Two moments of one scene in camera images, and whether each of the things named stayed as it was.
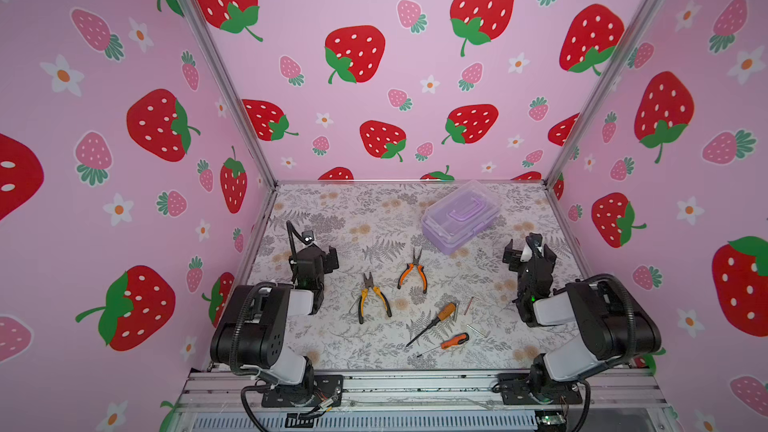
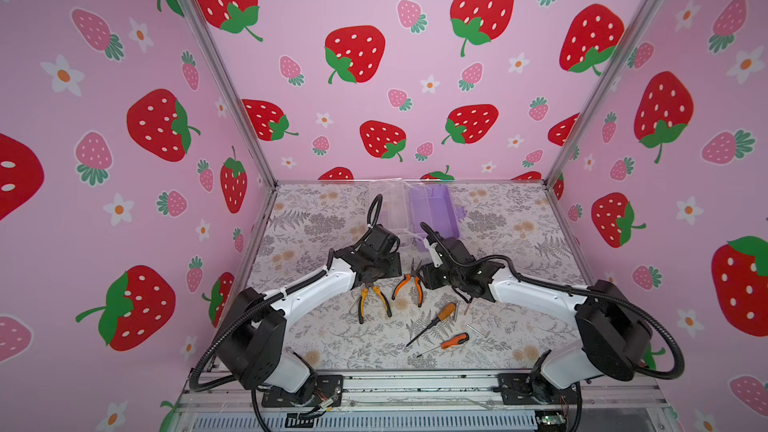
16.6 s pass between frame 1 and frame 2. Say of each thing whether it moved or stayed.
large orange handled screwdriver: stayed
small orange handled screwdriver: stayed
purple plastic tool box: moved
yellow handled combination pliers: stayed
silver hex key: stayed
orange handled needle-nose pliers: moved
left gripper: moved
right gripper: moved
